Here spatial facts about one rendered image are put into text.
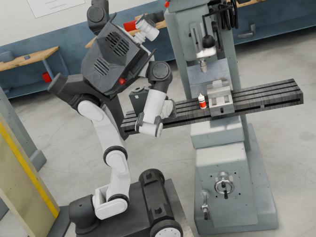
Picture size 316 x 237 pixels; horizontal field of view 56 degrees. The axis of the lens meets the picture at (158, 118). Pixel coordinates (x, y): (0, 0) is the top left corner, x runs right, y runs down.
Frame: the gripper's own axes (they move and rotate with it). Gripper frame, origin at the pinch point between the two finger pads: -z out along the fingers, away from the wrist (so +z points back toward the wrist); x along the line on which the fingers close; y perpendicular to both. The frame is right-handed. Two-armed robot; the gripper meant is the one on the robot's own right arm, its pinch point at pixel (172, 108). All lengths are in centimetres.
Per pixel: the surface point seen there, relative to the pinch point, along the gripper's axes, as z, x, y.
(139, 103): -8.9, 9.8, 26.1
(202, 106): -11.6, -0.4, -18.1
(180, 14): 25, 50, -20
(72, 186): -101, -51, 158
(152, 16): -310, 218, 93
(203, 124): -11.9, -12.8, -16.5
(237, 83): -55, 18, -42
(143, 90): -7.6, 18.4, 21.6
